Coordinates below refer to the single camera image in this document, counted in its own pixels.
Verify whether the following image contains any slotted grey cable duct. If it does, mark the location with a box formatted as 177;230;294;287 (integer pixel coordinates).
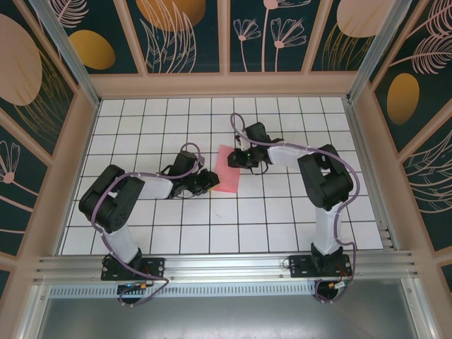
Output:
49;285;319;298

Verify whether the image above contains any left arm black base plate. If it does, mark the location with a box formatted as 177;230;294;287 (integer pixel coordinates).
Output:
100;256;167;282

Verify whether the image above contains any grey metal sheet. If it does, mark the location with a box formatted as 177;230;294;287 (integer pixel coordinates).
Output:
35;295;430;339

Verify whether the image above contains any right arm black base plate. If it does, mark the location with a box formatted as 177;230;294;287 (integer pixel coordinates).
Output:
288;254;354;280

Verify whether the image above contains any pink square paper sheet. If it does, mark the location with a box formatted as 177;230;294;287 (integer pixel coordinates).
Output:
210;144;242;194

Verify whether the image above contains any long aluminium base rail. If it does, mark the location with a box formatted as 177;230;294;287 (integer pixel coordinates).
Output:
33;249;421;284

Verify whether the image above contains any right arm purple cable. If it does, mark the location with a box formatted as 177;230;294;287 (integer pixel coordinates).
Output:
230;112;359;305

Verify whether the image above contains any aluminium corner post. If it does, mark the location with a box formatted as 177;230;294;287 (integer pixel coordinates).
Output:
345;0;415;104
28;0;102;107

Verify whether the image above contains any aluminium table edge rail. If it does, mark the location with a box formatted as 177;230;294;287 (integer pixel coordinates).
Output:
344;98;403;252

